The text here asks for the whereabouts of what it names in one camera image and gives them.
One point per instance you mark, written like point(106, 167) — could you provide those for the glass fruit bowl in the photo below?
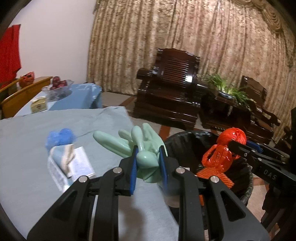
point(57, 92)

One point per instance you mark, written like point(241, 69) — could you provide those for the blue tablecloth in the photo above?
point(81, 97)

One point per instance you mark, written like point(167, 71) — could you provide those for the green potted plant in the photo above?
point(235, 95)

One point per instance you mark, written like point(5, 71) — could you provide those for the shiny red plastic bag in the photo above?
point(222, 155)

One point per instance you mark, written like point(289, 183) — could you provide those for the beige paper scrap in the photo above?
point(68, 160)

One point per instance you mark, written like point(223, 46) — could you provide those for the crumpled blue plastic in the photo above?
point(61, 136)

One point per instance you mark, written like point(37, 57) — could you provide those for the bin with black bag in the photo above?
point(185, 146)

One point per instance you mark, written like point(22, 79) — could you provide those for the dark wooden side table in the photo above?
point(219, 111)

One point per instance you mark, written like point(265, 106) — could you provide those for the red apple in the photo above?
point(62, 84)
point(56, 80)

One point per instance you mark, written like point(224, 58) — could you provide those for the beige tissue box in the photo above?
point(38, 106)

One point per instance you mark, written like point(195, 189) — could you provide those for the pale green rubber glove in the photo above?
point(145, 160)

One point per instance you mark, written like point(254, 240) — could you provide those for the beige floral curtain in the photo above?
point(161, 30)

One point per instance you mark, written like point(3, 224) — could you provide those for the orange ribbed sheet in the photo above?
point(219, 179)

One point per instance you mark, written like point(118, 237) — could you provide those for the orange plastic bag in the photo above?
point(26, 79)

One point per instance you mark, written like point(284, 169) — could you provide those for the dark wooden armchair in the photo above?
point(259, 92)
point(166, 99)

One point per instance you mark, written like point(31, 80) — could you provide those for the blue white wrapper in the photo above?
point(81, 162)

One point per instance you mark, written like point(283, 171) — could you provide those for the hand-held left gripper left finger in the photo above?
point(133, 171)

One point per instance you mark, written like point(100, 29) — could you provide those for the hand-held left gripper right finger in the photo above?
point(163, 171)

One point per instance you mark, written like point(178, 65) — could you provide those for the red cloth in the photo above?
point(9, 53)

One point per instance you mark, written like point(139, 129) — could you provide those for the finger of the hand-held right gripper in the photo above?
point(256, 145)
point(242, 151)

